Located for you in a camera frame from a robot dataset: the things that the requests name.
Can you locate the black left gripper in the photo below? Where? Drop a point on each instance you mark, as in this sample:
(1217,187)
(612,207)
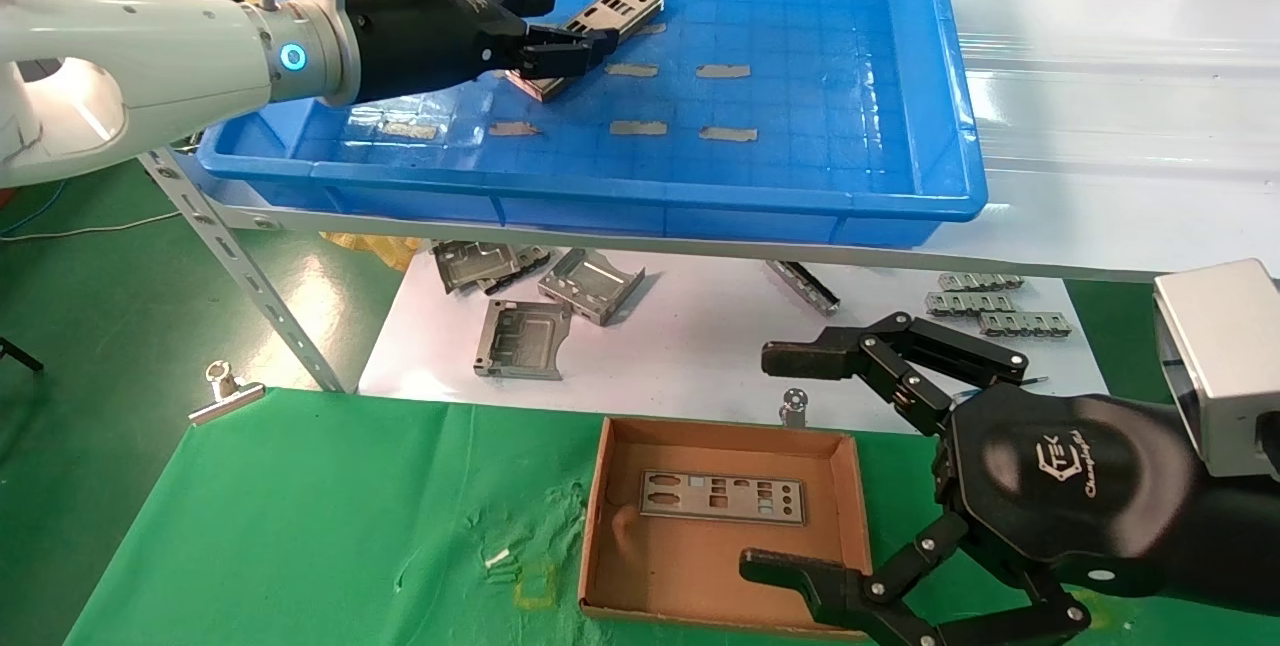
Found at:
(420,36)

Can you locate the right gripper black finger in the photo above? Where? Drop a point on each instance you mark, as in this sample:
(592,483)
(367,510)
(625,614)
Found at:
(800,581)
(800,358)

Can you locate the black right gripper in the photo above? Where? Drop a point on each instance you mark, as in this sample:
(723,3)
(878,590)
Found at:
(1080,486)

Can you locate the silver perforated shield plate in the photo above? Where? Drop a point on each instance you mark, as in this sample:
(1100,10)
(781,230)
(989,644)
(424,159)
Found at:
(695,501)
(628,18)

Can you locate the shallow cardboard box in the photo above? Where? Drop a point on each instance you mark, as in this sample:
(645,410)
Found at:
(700,566)

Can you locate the blue plastic tray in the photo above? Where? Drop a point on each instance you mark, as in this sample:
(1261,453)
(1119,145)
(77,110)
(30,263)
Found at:
(800,6)

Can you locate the silver binder clip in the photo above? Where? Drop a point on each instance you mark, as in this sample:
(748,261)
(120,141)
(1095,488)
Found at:
(793,411)
(225,401)

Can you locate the long slotted metal strip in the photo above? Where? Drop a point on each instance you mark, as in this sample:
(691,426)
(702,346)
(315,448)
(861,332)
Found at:
(803,288)

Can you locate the white flat base board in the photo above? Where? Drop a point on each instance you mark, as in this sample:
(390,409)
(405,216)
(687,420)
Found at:
(700,356)

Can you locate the thin dark metal rod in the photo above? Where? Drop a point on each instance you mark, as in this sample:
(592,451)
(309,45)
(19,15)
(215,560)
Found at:
(1035,380)

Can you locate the grey toothed connector strip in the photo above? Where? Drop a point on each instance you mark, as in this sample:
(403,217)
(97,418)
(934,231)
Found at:
(1025,325)
(968,304)
(980,282)

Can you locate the open grey metal cage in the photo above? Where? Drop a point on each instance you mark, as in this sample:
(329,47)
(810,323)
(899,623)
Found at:
(590,281)

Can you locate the green table cloth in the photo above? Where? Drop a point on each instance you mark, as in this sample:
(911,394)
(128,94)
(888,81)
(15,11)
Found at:
(350,506)

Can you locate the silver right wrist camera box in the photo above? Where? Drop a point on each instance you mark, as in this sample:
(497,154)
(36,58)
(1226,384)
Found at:
(1220,356)

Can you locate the bent grey metal bracket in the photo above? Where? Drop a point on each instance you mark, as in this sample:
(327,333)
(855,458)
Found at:
(470,266)

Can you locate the flat grey metal frame plate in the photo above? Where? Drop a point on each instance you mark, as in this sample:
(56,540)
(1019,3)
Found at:
(520,341)

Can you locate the grey perforated shelf post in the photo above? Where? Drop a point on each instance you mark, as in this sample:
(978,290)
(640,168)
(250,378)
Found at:
(250,280)

